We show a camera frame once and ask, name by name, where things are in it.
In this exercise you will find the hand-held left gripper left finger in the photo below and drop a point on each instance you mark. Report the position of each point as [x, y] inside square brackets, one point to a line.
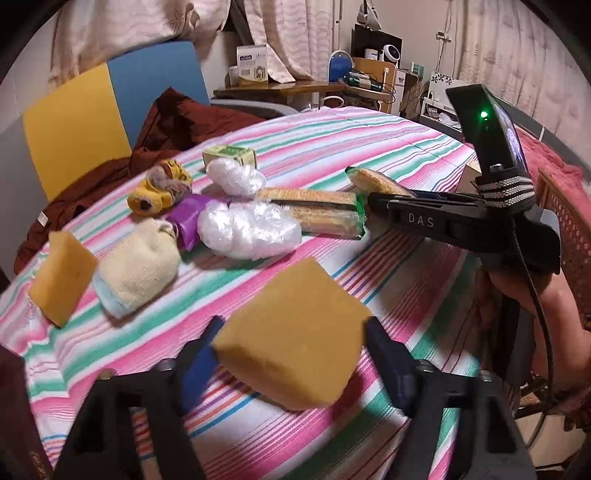
[199, 364]

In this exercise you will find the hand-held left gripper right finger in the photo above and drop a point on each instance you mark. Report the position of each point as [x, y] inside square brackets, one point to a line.
[392, 369]

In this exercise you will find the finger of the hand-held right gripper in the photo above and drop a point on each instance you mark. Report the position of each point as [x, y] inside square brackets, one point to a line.
[401, 201]

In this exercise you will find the green cracker packet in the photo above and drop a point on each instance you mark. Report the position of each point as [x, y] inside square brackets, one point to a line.
[318, 212]
[376, 181]

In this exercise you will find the yellow sponge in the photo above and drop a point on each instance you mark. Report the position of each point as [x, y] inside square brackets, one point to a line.
[291, 337]
[62, 279]

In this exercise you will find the cream sock with blue cuff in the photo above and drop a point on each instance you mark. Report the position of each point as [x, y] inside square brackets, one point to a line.
[138, 272]

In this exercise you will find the purple snack packet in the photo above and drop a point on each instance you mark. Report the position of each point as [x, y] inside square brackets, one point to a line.
[187, 219]

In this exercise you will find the clear plastic bag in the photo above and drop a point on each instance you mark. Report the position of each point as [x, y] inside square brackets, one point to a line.
[233, 177]
[247, 230]

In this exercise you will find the person's right forearm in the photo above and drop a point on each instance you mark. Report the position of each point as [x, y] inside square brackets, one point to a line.
[561, 314]

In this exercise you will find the person's right hand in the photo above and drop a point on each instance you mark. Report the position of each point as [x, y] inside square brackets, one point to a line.
[521, 288]

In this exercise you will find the wicker headboard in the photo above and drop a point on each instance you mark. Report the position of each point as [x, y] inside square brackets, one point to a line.
[572, 230]

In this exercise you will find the striped pink green blanket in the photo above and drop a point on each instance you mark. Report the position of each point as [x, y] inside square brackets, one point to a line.
[378, 286]

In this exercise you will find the wooden cabinet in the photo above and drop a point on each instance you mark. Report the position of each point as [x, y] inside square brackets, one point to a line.
[374, 92]

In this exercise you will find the blue round appliance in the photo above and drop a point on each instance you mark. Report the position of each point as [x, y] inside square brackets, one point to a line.
[340, 67]

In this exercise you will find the white round fan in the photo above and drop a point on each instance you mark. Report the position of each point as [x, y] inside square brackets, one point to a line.
[391, 53]

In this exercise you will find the wooden side table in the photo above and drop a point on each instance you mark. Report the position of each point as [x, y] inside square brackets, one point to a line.
[281, 88]

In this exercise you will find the small green box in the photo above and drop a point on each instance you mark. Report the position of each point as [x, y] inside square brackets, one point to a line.
[228, 154]

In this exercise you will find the yellow patterned sock bundle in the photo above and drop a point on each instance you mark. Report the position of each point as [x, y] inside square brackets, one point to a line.
[157, 189]

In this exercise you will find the white blue carton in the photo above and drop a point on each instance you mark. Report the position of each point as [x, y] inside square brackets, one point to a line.
[252, 64]

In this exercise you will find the dark red garment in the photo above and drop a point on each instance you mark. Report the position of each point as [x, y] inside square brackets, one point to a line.
[161, 129]

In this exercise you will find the grey yellow blue chair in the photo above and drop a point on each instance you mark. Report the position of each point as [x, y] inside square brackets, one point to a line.
[92, 115]

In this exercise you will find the pale patterned curtain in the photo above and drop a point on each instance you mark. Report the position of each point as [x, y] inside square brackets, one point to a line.
[138, 23]

